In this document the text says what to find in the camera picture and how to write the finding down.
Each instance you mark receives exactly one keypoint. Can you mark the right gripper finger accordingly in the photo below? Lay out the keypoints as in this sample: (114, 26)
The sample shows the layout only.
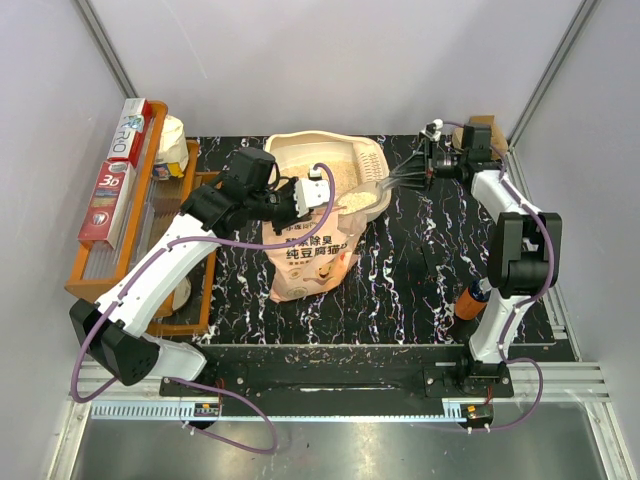
(415, 183)
(416, 164)

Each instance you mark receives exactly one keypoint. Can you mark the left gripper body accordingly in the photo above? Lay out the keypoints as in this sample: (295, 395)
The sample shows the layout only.
(279, 207)

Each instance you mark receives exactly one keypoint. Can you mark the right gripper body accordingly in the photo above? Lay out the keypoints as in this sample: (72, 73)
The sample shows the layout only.
(445, 165)

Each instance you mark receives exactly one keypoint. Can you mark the clear plastic scoop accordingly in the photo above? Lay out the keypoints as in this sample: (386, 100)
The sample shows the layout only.
(367, 198)

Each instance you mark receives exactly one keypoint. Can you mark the pink cat litter bag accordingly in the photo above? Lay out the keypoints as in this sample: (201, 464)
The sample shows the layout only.
(320, 263)

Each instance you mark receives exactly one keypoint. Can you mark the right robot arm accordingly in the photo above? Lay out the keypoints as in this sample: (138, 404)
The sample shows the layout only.
(523, 259)

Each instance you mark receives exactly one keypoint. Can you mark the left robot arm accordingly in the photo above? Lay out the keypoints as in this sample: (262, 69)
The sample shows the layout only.
(113, 329)

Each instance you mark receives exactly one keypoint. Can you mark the brown cardboard box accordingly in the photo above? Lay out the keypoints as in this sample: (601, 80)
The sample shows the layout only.
(498, 141)

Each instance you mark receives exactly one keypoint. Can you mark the red white toothpaste box upper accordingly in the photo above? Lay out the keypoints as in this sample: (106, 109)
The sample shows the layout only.
(130, 131)

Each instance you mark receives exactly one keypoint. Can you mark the red 3D toothpaste box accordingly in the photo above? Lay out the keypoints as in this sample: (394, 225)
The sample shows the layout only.
(108, 203)

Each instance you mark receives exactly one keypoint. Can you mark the black marble pattern mat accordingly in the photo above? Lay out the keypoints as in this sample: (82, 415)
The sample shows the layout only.
(412, 263)

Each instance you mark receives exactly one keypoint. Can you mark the orange wooden tray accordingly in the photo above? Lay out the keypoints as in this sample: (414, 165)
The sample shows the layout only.
(151, 208)

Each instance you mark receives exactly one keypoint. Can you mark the orange bottle with white cap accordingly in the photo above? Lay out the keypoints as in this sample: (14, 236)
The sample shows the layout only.
(473, 300)

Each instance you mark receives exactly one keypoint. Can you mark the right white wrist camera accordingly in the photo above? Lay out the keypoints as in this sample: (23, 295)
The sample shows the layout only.
(431, 133)

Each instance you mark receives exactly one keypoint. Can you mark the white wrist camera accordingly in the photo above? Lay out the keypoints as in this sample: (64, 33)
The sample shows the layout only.
(431, 133)
(310, 192)

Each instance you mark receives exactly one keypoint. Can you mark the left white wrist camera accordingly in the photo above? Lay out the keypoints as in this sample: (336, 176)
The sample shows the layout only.
(310, 192)

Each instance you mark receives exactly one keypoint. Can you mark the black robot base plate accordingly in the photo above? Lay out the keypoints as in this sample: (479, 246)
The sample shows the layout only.
(432, 371)

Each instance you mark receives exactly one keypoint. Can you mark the aluminium rail frame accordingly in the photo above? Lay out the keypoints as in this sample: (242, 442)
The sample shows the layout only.
(350, 434)

